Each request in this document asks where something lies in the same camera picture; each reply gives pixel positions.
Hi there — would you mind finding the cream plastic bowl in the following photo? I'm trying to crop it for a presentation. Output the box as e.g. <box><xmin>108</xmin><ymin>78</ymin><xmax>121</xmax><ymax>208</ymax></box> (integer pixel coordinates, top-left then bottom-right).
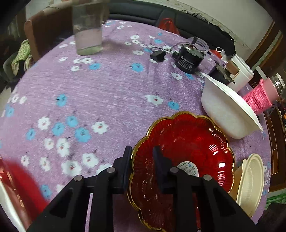
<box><xmin>230</xmin><ymin>154</ymin><xmax>264</xmax><ymax>218</ymax></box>

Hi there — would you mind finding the red scalloped glass bowl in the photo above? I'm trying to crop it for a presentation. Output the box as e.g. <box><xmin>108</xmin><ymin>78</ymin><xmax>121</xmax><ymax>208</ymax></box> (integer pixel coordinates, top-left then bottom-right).
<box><xmin>127</xmin><ymin>111</ymin><xmax>235</xmax><ymax>231</ymax></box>

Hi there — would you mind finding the white paper bowl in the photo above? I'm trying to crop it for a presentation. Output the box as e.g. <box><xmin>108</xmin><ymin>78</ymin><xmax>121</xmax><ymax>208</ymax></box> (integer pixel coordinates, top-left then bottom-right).
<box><xmin>201</xmin><ymin>73</ymin><xmax>263</xmax><ymax>139</ymax></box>

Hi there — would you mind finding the large red glass plate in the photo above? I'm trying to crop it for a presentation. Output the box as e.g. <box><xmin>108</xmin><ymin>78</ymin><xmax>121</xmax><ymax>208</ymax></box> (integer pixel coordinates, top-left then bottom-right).
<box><xmin>1</xmin><ymin>158</ymin><xmax>48</xmax><ymax>231</ymax></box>

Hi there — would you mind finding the pink knit-sleeve bottle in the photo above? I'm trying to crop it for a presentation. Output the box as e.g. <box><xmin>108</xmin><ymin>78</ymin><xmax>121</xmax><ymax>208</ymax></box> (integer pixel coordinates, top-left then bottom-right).
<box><xmin>243</xmin><ymin>73</ymin><xmax>285</xmax><ymax>115</ymax></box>

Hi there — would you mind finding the small black jar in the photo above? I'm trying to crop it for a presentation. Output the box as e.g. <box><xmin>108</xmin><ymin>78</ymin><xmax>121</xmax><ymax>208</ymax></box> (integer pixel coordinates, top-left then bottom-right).
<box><xmin>208</xmin><ymin>64</ymin><xmax>235</xmax><ymax>85</ymax></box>

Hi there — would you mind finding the white plastic jar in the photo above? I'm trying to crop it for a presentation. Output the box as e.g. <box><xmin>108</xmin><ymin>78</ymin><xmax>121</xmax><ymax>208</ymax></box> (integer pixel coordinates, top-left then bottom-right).
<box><xmin>228</xmin><ymin>54</ymin><xmax>254</xmax><ymax>92</ymax></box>

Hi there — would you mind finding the black cylindrical jar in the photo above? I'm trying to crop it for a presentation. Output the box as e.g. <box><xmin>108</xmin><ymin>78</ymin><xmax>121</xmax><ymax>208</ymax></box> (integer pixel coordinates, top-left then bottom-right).
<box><xmin>173</xmin><ymin>44</ymin><xmax>206</xmax><ymax>74</ymax></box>

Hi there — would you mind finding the black power adapter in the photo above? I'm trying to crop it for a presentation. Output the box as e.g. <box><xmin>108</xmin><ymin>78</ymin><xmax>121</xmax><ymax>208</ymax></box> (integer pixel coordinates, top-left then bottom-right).
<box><xmin>150</xmin><ymin>50</ymin><xmax>166</xmax><ymax>63</ymax></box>

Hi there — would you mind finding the green patterned blanket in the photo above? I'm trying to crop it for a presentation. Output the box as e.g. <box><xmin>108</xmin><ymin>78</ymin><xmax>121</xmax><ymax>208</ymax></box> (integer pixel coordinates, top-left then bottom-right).
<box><xmin>11</xmin><ymin>39</ymin><xmax>33</xmax><ymax>76</ymax></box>

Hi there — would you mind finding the black leather sofa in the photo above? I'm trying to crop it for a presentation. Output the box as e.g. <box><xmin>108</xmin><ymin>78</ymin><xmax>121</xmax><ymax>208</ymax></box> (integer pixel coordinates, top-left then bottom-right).
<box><xmin>108</xmin><ymin>1</ymin><xmax>236</xmax><ymax>56</ymax></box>

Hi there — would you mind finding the red plastic bag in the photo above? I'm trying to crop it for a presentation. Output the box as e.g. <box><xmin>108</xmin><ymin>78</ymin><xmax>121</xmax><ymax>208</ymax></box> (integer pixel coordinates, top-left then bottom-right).
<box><xmin>157</xmin><ymin>18</ymin><xmax>180</xmax><ymax>35</ymax></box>

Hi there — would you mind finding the brown armchair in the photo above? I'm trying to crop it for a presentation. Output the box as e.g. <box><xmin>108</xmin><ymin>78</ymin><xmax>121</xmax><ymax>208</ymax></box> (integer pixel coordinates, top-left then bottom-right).
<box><xmin>24</xmin><ymin>1</ymin><xmax>73</xmax><ymax>62</ymax></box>

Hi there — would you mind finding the clear green-lid water bottle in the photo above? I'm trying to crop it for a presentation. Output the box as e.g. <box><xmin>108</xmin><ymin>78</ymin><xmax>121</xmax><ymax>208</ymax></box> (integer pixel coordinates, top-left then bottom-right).
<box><xmin>72</xmin><ymin>1</ymin><xmax>109</xmax><ymax>56</ymax></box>

